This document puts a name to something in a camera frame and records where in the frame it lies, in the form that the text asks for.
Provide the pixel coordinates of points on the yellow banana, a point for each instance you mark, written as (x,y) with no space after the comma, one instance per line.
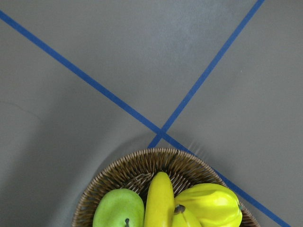
(160,202)
(184,218)

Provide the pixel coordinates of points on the brown wicker basket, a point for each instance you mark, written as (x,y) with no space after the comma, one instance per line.
(155,174)

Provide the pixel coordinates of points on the brown paper table mat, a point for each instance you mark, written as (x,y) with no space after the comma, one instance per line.
(84,82)

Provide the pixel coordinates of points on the green pear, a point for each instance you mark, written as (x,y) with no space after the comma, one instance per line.
(119,208)

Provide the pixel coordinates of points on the yellow starfruit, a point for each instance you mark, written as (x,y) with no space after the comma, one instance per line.
(212,204)

